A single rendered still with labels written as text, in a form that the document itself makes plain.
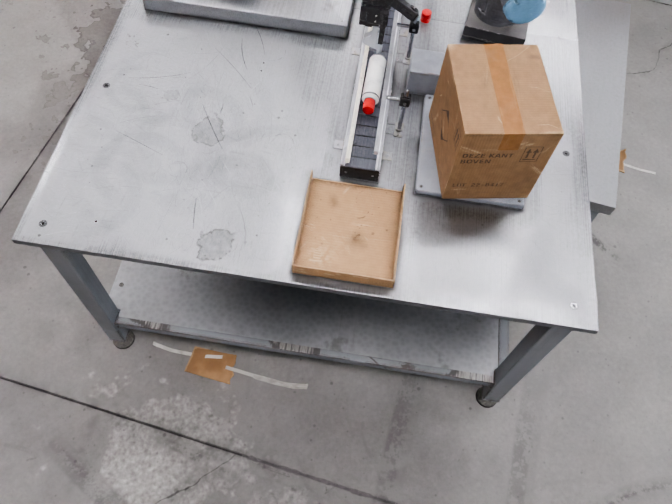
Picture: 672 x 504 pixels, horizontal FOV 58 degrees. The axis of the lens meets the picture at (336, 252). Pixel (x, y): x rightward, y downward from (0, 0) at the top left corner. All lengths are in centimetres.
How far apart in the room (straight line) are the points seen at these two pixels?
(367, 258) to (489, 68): 57
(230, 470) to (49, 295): 100
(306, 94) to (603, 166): 90
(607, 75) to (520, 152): 70
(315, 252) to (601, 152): 91
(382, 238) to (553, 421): 113
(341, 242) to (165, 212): 47
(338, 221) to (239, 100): 51
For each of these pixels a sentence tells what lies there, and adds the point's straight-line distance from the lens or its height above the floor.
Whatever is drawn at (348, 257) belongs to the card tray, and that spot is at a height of 83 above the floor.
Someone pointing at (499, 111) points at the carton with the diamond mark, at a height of 112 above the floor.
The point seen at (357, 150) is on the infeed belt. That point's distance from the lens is 170.
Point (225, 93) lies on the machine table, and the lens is 191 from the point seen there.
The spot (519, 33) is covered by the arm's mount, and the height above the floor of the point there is 88.
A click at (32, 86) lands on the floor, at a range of 332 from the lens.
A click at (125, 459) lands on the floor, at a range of 232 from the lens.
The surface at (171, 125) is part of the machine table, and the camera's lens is 185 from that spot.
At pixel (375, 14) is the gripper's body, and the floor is 105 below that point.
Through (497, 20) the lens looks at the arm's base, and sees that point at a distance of 213.
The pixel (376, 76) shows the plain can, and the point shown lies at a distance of 182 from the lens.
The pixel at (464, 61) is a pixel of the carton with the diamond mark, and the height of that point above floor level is 112.
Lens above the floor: 220
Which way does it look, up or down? 61 degrees down
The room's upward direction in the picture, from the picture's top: 6 degrees clockwise
